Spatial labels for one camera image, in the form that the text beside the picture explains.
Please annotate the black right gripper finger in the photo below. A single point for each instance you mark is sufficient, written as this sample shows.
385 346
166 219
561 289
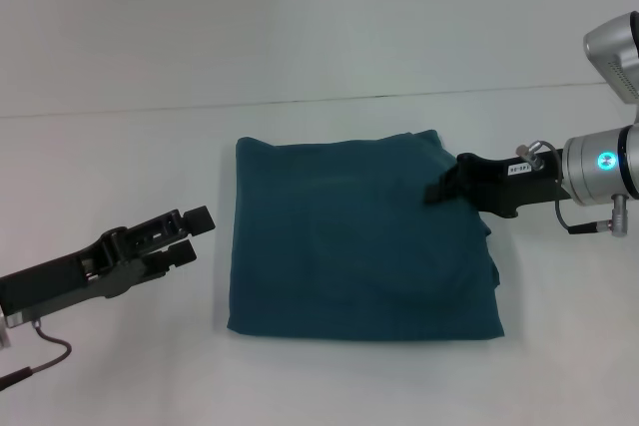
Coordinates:
442 189

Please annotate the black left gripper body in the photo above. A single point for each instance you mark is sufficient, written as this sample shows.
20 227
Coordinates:
75 276

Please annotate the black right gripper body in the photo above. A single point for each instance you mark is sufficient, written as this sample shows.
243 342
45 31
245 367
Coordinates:
509 181

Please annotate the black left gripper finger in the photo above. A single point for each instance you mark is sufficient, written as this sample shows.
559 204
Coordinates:
185 222
172 255

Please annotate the teal blue t-shirt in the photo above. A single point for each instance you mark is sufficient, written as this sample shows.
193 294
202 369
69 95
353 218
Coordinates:
359 236

